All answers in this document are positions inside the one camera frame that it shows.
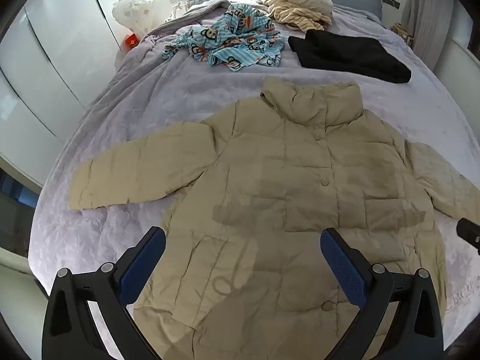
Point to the black garment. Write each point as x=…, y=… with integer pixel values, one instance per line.
x=348, y=54

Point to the small red box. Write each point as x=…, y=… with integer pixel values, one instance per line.
x=131, y=41

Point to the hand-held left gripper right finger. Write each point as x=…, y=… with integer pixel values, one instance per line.
x=343, y=262

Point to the lavender fleece blanket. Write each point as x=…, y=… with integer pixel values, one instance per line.
x=150, y=97

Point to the white patterned balloon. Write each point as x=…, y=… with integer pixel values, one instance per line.
x=134, y=7

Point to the cream striped garment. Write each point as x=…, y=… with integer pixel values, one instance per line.
x=296, y=17

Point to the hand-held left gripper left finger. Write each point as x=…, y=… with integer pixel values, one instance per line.
x=144, y=260

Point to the blue cartoon print pajamas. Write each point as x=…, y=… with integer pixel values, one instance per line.
x=232, y=41

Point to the beige puffer jacket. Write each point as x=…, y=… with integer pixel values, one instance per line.
x=270, y=180

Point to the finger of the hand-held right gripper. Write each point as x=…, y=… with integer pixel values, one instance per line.
x=469, y=229

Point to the grey curtain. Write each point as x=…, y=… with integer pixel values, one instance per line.
x=431, y=18

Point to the white wardrobe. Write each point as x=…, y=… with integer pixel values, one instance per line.
x=48, y=63

